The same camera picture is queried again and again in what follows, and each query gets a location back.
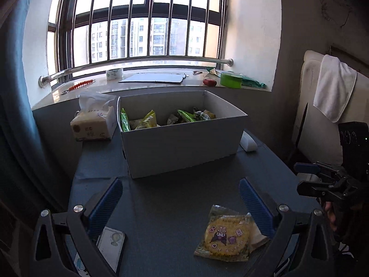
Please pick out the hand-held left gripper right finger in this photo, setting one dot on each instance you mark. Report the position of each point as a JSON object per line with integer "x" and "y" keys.
{"x": 256, "y": 207}

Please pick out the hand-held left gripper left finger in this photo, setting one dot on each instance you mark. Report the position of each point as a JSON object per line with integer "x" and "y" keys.
{"x": 105, "y": 207}

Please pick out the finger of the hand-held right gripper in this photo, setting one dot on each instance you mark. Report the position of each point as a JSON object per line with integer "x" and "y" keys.
{"x": 307, "y": 168}
{"x": 312, "y": 189}

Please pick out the cream white snack packet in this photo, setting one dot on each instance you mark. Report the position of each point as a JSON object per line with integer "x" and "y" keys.
{"x": 258, "y": 238}

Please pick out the round cookie cartoon packet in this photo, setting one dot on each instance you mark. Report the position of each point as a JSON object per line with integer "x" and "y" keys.
{"x": 224, "y": 236}

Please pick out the white green snack packet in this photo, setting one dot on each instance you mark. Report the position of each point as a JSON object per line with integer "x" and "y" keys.
{"x": 125, "y": 121}

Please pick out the yellow noodle snack packet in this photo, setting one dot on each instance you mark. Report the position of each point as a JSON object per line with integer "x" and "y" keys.
{"x": 135, "y": 124}

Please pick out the white cardboard box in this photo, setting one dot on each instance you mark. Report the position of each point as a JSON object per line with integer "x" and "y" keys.
{"x": 178, "y": 147}

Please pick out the yellow green snack packet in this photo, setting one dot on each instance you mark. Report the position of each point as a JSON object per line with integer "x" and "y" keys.
{"x": 148, "y": 121}

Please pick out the cartoon print snack packet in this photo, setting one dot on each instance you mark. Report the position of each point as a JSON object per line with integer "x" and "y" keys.
{"x": 207, "y": 114}

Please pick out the black snack packet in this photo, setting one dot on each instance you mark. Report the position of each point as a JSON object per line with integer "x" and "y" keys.
{"x": 173, "y": 119}

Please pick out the small green snack packet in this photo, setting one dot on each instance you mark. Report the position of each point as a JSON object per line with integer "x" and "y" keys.
{"x": 187, "y": 114}

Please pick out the person's right hand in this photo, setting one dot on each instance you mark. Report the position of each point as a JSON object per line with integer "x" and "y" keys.
{"x": 330, "y": 216}

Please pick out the phone with cartoon case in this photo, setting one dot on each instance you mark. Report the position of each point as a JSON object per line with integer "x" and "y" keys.
{"x": 111, "y": 245}

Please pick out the white rectangular case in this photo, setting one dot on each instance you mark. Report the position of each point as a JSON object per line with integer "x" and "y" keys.
{"x": 249, "y": 142}

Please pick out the white towel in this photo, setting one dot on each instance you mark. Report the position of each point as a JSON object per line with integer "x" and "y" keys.
{"x": 331, "y": 92}

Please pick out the soft tissue pack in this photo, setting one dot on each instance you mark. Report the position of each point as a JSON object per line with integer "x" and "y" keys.
{"x": 92, "y": 124}

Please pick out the green plastic bag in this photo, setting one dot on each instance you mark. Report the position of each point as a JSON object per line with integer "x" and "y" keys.
{"x": 253, "y": 83}

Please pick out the green tape roll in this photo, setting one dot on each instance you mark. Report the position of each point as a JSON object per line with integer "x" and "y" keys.
{"x": 230, "y": 80}

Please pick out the small red object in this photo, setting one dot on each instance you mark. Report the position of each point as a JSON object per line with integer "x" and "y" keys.
{"x": 209, "y": 82}

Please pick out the clear tape roll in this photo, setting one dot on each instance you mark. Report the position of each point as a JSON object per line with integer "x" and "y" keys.
{"x": 114, "y": 74}

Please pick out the blue curtain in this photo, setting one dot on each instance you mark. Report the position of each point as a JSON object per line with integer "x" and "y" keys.
{"x": 17, "y": 106}

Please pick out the dark flat cardboard sheet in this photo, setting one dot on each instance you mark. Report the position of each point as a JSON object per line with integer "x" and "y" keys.
{"x": 152, "y": 78}

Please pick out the small metal clip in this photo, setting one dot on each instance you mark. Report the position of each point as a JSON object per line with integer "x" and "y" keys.
{"x": 197, "y": 72}

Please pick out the metal handrail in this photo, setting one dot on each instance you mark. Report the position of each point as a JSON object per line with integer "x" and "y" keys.
{"x": 161, "y": 59}

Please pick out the barred window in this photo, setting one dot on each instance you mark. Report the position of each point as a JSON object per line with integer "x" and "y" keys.
{"x": 161, "y": 7}

